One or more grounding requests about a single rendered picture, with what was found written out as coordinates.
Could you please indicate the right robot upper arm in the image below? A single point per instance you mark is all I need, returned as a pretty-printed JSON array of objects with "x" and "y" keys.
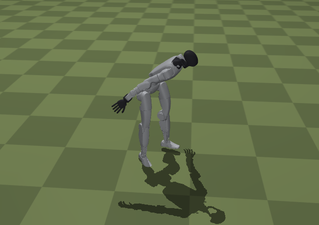
[{"x": 163, "y": 75}]

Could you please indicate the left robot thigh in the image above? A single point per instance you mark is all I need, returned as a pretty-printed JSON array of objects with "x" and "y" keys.
[{"x": 164, "y": 99}]

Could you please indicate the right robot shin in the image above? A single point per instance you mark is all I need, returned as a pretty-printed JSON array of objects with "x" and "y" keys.
[{"x": 144, "y": 139}]

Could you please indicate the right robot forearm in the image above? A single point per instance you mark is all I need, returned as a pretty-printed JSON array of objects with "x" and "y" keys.
[{"x": 140, "y": 88}]

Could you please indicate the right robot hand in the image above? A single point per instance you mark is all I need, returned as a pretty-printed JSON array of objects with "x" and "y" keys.
[{"x": 121, "y": 104}]

